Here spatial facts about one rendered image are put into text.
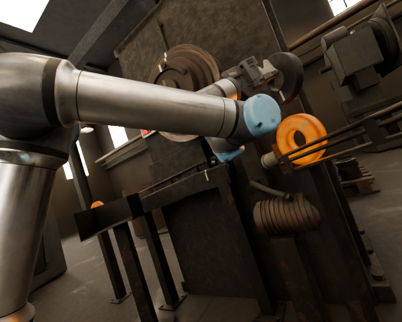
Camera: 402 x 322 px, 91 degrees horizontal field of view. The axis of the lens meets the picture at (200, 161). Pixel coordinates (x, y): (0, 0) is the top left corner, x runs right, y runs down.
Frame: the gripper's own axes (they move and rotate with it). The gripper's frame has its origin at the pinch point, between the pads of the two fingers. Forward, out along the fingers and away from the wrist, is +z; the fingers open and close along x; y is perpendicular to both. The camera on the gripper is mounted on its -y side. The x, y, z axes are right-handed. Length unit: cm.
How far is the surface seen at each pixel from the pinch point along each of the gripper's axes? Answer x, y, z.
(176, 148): 73, 2, -16
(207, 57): 28.2, 26.7, 4.1
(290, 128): 0.2, -16.4, -6.8
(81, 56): 546, 409, 57
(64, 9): 653, 658, 118
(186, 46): 35, 38, 2
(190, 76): 29.2, 22.2, -8.5
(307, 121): -5.9, -16.7, -6.9
